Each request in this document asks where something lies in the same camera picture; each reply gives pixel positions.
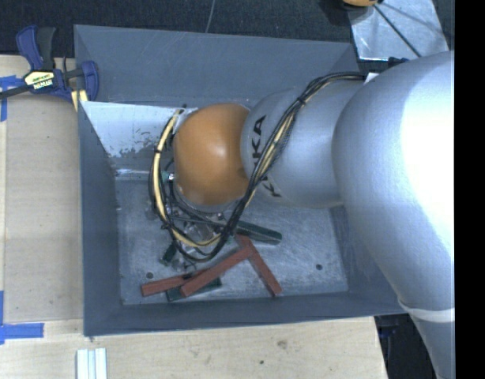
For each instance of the dark green flat block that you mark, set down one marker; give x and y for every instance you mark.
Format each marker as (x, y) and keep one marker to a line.
(262, 234)
(174, 294)

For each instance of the red-brown flat block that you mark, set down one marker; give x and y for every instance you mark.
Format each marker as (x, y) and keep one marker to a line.
(159, 287)
(220, 270)
(265, 270)

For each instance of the grey metal bin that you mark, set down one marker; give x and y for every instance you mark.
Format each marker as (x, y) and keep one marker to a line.
(305, 259)

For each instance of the pale wood flat board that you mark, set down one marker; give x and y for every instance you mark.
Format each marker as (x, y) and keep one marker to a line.
(41, 211)

